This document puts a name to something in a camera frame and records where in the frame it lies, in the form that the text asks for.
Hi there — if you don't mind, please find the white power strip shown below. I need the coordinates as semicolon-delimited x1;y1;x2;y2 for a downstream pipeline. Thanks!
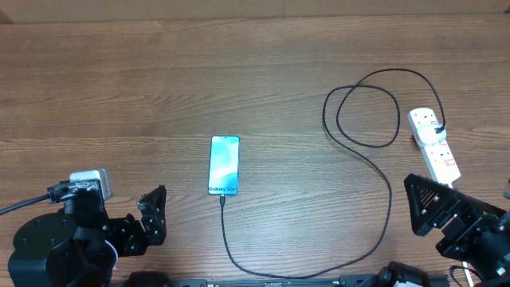
407;108;461;187

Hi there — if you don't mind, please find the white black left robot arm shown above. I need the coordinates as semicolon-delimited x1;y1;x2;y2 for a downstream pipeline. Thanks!
8;179;167;286

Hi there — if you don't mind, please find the black USB charging cable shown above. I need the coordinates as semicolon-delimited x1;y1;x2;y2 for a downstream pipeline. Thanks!
218;68;447;280

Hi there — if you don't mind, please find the white USB charger plug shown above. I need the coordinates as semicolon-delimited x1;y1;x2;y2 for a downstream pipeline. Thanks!
414;123;447;147

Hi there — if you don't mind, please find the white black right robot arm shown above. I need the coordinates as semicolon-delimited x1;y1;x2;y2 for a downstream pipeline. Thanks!
404;174;509;286

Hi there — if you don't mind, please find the Samsung Galaxy smartphone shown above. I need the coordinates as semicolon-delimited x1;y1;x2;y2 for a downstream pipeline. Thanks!
207;136;240;196

